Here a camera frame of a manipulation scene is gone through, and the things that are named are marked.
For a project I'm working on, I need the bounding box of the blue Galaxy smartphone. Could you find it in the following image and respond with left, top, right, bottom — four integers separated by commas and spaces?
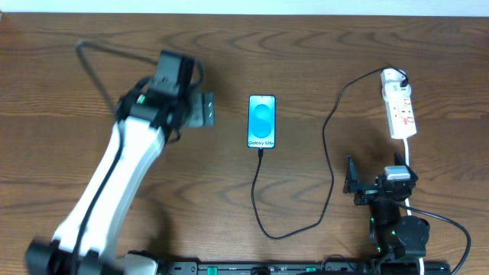
247, 95, 277, 149

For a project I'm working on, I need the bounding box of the black charger cable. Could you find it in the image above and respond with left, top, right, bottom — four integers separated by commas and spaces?
250, 66, 410, 241

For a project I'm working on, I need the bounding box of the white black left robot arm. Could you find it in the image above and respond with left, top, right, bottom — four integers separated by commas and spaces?
25, 88, 215, 274

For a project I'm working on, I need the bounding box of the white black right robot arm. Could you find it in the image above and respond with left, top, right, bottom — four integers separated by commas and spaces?
343, 153, 430, 261

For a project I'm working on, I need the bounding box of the white power strip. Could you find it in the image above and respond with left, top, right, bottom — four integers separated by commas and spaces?
381, 68, 417, 140

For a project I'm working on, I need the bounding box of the white power strip cord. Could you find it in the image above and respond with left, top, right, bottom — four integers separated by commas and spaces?
403, 137, 426, 275

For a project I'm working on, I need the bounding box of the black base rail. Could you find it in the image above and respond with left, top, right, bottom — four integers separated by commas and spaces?
164, 260, 452, 275

